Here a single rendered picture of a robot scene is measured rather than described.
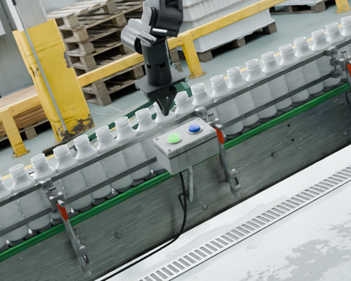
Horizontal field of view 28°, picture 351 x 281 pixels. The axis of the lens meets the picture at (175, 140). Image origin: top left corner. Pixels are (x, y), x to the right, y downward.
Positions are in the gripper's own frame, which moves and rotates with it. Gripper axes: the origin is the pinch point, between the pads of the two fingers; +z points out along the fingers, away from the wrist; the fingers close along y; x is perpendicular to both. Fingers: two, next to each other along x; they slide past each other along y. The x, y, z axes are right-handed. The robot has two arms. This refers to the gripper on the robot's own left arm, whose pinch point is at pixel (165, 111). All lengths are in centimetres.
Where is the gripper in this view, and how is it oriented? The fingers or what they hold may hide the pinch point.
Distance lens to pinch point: 166.2
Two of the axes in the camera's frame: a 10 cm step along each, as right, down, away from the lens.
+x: 5.0, 4.6, -7.3
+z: 1.2, 8.0, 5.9
